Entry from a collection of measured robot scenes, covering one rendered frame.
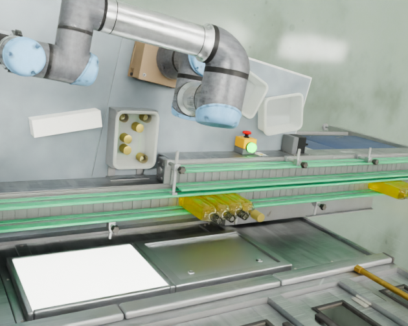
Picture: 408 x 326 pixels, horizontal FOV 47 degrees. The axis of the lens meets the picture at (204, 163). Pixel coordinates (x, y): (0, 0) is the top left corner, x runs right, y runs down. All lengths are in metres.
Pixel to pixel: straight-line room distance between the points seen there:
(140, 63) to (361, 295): 1.11
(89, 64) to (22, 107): 0.71
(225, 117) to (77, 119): 0.70
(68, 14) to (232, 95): 0.42
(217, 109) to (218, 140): 0.90
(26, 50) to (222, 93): 0.46
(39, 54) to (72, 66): 0.08
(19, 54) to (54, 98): 0.76
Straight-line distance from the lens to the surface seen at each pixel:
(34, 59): 1.02
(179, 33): 1.13
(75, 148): 1.81
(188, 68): 1.60
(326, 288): 1.73
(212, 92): 1.18
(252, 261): 1.71
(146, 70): 1.74
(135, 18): 1.10
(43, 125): 1.70
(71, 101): 1.77
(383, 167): 2.66
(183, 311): 1.42
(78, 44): 1.06
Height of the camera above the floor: 2.44
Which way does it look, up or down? 55 degrees down
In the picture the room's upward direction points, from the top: 117 degrees clockwise
